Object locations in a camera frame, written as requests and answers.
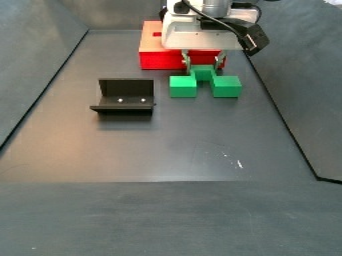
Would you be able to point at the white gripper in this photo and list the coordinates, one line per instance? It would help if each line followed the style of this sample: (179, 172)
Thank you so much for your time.
(210, 25)

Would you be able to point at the green U-shaped block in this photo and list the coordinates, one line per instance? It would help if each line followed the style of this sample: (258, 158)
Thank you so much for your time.
(223, 86)

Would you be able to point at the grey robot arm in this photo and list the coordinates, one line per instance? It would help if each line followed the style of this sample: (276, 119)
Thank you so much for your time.
(210, 25)

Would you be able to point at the red base board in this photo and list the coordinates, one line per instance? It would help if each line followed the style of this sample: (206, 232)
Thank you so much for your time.
(158, 58)

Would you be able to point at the black angled fixture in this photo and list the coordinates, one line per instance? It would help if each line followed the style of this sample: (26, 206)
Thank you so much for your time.
(126, 95)

